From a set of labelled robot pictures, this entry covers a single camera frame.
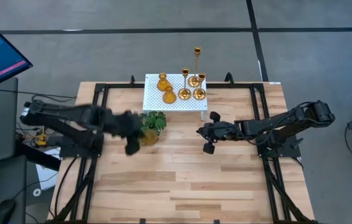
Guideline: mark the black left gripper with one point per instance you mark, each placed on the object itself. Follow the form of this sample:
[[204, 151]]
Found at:
[[122, 124]]

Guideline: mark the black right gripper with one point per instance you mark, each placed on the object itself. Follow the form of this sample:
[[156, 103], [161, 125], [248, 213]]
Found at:
[[219, 131]]

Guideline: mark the short brass candlestick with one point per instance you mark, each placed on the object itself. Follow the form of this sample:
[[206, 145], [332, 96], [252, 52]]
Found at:
[[199, 94]]

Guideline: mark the medium brass candlestick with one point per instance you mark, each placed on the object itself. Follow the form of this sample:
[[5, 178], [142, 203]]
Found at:
[[184, 94]]

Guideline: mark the tall brass candlestick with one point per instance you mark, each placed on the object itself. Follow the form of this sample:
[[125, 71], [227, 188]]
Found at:
[[192, 81]]

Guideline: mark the amber glass candle holder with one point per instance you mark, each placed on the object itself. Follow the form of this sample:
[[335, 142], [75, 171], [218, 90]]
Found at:
[[169, 98], [162, 84]]

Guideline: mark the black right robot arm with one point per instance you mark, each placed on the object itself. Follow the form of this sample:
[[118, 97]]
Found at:
[[272, 124]]

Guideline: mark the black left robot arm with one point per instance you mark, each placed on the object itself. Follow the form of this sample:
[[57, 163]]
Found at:
[[66, 110]]

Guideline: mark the artificial green leafy plant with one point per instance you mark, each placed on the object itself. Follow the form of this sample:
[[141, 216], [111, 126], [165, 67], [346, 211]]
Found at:
[[157, 121]]

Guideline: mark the white perforated metal shelf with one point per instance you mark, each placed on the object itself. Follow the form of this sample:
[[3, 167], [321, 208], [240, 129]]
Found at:
[[154, 99]]

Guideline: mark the white table label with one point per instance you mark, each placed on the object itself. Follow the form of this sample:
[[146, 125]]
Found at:
[[274, 83]]

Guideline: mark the yellow clamp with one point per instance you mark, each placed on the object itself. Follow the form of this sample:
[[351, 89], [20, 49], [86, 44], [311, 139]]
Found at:
[[41, 140]]

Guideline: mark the white paper sheet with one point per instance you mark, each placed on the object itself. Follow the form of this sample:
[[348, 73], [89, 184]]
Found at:
[[46, 177]]

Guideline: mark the white tape roll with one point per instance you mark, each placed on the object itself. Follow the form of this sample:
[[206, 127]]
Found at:
[[34, 192]]

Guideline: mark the black computer mouse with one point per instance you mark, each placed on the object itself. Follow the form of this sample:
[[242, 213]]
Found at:
[[2, 213]]

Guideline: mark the black aluminium table frame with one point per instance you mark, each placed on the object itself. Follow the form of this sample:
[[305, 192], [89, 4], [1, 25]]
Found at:
[[116, 86]]

